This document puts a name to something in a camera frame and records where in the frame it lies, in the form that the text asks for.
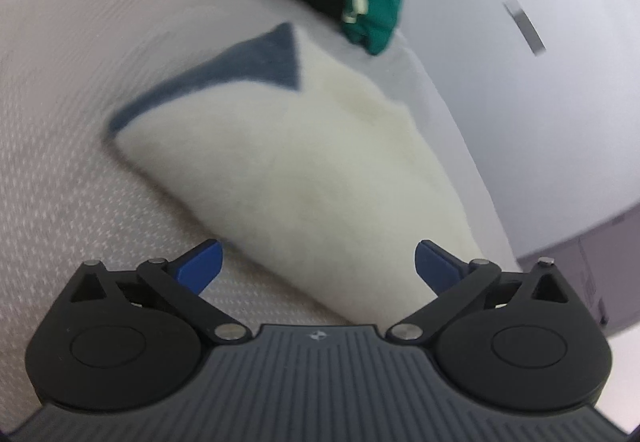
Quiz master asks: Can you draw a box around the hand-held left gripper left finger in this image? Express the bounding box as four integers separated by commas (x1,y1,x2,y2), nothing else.
67,238,249,344

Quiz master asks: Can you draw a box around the grey cabinet corner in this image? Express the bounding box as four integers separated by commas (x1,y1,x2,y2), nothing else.
515,212,640,338

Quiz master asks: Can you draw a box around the cream fleece garment blue trim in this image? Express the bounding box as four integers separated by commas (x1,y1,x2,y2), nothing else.
105,22,486,327

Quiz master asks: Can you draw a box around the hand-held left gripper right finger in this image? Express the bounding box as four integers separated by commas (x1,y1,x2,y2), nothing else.
390,239,574,341

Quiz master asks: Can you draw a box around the grey wall outlet strip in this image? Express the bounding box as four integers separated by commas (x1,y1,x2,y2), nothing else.
502,0,546,55

